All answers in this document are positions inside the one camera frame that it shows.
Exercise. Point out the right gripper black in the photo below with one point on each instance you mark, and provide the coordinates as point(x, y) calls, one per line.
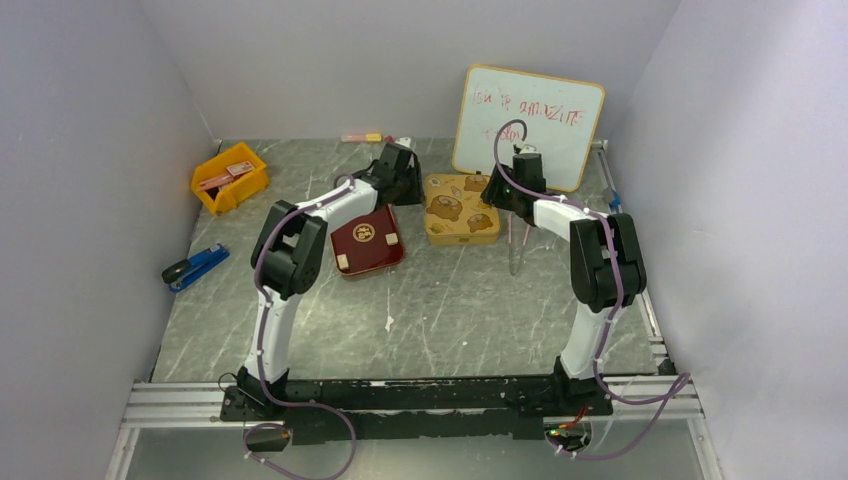
point(524, 201)

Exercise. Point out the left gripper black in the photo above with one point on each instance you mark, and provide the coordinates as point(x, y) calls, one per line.
point(417, 195)

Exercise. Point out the pink metal tweezers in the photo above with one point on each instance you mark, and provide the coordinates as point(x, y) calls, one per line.
point(516, 244)

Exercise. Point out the silver box lid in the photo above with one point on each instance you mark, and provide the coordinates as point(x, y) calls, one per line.
point(453, 204)

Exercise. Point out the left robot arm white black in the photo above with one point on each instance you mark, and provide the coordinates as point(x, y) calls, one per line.
point(288, 256)

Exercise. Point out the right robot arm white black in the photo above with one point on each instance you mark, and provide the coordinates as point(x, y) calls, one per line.
point(606, 268)

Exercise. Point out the gold chocolate box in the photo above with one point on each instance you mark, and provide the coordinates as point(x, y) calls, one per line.
point(462, 238)

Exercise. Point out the square chocolate tray corner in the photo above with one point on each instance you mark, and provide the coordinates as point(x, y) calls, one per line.
point(342, 262)

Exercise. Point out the yellow pink eraser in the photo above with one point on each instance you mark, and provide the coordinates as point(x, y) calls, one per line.
point(362, 138)

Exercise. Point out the red rectangular tray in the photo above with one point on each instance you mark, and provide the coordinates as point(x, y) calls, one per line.
point(362, 240)

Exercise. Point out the yellow plastic bin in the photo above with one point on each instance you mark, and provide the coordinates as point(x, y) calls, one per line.
point(225, 199)

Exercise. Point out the pink box in bin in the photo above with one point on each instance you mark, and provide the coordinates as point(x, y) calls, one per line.
point(231, 173)

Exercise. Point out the blue black stapler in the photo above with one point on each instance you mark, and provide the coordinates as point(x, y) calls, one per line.
point(183, 274)

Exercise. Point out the whiteboard with yellow frame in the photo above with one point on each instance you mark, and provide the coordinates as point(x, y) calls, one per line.
point(556, 116)

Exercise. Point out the blue clip on rail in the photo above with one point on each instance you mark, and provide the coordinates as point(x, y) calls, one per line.
point(613, 200)

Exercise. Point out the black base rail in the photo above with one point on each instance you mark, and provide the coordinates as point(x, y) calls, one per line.
point(321, 410)

